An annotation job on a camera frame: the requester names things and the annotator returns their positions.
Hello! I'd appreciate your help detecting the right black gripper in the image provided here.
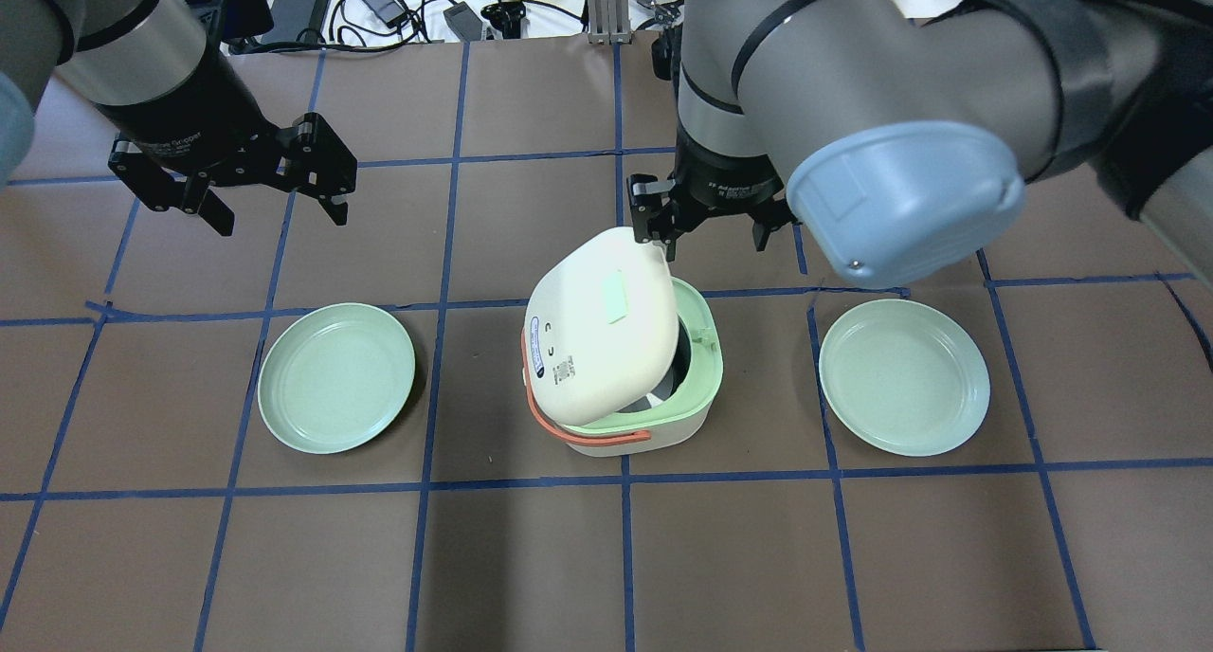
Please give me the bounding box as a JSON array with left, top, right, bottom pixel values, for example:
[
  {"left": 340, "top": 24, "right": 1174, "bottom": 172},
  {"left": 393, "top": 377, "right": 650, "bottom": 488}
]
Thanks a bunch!
[{"left": 630, "top": 139, "right": 798, "bottom": 263}]

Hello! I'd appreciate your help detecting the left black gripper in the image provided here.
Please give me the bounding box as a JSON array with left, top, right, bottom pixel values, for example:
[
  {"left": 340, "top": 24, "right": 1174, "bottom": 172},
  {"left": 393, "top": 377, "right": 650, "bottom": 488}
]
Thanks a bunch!
[{"left": 107, "top": 111, "right": 358, "bottom": 238}]

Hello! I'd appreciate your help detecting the white rice cooker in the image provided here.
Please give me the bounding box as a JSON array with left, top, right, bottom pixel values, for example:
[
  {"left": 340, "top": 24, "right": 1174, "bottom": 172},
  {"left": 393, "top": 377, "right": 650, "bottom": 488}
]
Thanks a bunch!
[{"left": 520, "top": 227, "right": 724, "bottom": 458}]

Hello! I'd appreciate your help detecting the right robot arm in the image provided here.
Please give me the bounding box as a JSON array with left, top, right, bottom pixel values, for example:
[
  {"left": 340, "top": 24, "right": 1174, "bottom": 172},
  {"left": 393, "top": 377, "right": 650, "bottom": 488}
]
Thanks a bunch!
[{"left": 628, "top": 0, "right": 1211, "bottom": 288}]

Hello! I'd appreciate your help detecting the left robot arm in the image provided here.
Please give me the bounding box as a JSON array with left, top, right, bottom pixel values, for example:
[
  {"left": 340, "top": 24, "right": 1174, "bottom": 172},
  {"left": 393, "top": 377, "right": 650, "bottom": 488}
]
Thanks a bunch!
[{"left": 2, "top": 0, "right": 358, "bottom": 236}]

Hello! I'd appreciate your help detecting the green plate left side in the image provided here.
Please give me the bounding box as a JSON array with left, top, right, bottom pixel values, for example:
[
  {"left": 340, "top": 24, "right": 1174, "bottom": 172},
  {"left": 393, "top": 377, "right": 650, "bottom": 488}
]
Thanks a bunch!
[{"left": 257, "top": 302, "right": 417, "bottom": 454}]

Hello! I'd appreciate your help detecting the green plate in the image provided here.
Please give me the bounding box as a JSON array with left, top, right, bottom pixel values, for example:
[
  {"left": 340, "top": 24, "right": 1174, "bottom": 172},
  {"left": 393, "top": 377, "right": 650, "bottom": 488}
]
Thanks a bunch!
[
  {"left": 257, "top": 302, "right": 417, "bottom": 454},
  {"left": 819, "top": 299, "right": 991, "bottom": 458}
]

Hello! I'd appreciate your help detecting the black power adapter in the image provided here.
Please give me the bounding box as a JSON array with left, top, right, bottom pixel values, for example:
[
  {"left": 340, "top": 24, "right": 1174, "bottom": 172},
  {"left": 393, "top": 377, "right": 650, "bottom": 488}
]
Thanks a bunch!
[{"left": 361, "top": 0, "right": 408, "bottom": 29}]

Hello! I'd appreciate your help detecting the green plate right side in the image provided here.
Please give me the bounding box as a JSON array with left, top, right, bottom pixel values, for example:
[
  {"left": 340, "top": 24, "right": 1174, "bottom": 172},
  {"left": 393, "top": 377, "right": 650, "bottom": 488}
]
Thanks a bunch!
[{"left": 819, "top": 299, "right": 991, "bottom": 458}]

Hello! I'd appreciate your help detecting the aluminium frame post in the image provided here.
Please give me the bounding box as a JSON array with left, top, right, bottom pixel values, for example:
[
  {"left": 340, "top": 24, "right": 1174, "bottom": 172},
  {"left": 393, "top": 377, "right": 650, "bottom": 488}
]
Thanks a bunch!
[{"left": 585, "top": 0, "right": 633, "bottom": 45}]

